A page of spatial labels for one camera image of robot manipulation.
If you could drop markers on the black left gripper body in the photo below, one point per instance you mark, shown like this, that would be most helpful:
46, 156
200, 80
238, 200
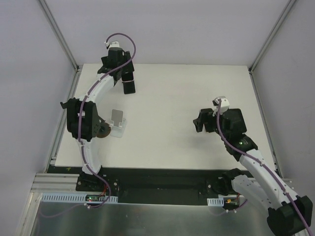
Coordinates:
127, 76

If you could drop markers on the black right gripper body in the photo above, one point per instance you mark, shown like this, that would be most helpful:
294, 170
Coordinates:
206, 122

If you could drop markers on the phone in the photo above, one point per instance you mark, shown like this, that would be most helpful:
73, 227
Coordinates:
127, 77

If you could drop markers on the black folding phone stand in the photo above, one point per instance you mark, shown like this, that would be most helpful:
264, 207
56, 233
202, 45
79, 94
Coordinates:
129, 87

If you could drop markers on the black round-base clamp stand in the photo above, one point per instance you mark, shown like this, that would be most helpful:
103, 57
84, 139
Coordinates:
64, 105

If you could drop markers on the round brown-base phone stand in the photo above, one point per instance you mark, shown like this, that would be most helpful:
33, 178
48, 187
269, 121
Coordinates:
104, 130

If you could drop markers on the white phone stand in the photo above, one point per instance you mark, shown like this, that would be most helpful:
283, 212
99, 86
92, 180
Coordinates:
117, 123

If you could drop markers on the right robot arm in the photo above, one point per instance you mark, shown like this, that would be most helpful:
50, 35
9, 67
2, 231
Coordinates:
287, 213

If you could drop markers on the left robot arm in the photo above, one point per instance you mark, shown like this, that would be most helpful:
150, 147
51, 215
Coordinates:
84, 122

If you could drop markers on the right controller board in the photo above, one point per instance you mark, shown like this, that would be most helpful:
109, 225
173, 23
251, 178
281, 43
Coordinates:
222, 201

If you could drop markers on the controller board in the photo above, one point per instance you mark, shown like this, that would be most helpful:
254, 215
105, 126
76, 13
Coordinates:
72, 198
222, 201

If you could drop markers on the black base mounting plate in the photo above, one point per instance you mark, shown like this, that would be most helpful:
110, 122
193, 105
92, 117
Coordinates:
164, 197

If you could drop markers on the left controller board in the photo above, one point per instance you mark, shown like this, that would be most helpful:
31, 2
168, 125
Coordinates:
72, 198

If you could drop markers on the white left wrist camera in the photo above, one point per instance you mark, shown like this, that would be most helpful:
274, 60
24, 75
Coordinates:
114, 44

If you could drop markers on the aluminium frame post left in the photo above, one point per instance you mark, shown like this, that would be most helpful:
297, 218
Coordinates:
58, 33

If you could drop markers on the aluminium frame post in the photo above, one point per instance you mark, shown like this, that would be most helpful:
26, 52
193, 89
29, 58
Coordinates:
58, 33
273, 33

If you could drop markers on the aluminium frame post right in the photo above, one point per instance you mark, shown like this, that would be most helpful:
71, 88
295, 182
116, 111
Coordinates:
273, 33

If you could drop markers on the aluminium front rail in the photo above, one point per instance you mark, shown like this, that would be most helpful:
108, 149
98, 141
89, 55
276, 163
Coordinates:
49, 183

